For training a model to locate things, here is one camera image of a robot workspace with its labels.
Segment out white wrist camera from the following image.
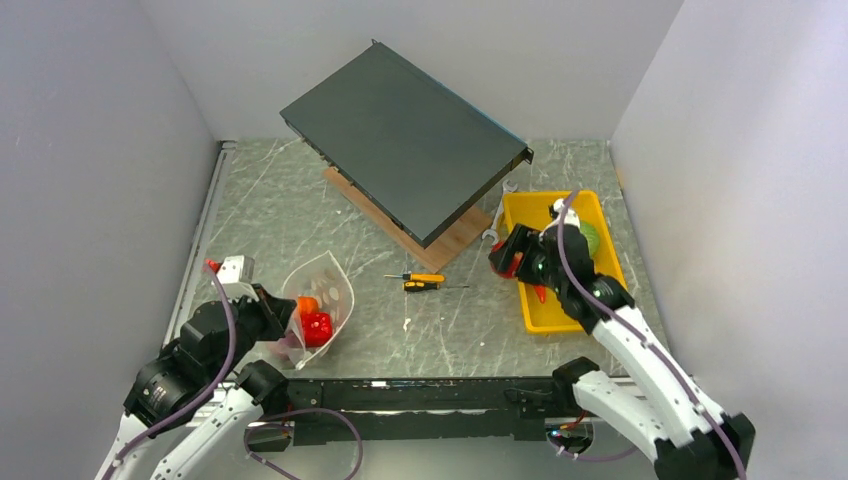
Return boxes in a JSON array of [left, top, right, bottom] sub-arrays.
[[545, 198, 581, 230], [205, 255, 255, 285]]

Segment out yellow plastic tray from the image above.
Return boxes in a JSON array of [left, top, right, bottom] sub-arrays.
[[498, 190, 627, 335]]

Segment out clear dotted zip bag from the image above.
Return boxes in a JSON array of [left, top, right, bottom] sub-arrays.
[[267, 250, 355, 371]]

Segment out yellow handled screwdriver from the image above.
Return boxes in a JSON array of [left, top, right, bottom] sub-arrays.
[[384, 273, 446, 283]]

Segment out aluminium side rail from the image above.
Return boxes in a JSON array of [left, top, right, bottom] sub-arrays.
[[162, 140, 238, 346]]

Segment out orange toy pumpkin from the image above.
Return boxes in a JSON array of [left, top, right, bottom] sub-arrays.
[[297, 296, 320, 317]]

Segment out black yellow screwdriver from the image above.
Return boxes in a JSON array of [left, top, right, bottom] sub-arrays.
[[403, 280, 468, 293]]

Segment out dark grey server chassis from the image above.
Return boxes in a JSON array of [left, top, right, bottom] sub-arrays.
[[280, 41, 534, 247]]

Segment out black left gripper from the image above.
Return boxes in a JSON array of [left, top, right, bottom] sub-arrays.
[[210, 282, 297, 382]]

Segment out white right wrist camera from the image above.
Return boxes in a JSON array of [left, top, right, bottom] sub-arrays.
[[545, 198, 581, 230]]

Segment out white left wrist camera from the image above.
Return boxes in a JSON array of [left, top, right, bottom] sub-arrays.
[[205, 255, 255, 285]]

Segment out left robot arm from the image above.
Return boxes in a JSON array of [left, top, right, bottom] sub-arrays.
[[97, 284, 298, 479]]

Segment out orange toy carrot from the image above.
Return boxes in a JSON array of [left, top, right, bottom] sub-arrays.
[[533, 285, 547, 304]]

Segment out silver open-end wrench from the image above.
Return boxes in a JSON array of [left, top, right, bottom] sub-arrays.
[[481, 180, 518, 244]]

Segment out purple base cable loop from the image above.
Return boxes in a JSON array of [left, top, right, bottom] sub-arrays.
[[243, 407, 364, 480]]

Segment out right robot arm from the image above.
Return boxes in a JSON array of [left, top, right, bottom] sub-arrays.
[[488, 224, 755, 479]]

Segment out purple toy onion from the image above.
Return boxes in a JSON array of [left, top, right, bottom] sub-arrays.
[[279, 331, 303, 351]]

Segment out wooden board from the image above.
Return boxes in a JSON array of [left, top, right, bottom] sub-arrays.
[[322, 167, 491, 273]]

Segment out red toy bell pepper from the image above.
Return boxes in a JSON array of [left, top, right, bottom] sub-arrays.
[[301, 311, 334, 349]]

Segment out red toy apple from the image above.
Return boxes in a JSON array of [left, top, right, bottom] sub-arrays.
[[488, 241, 521, 279]]

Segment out green toy cabbage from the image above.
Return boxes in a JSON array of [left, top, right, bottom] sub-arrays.
[[579, 221, 601, 259]]

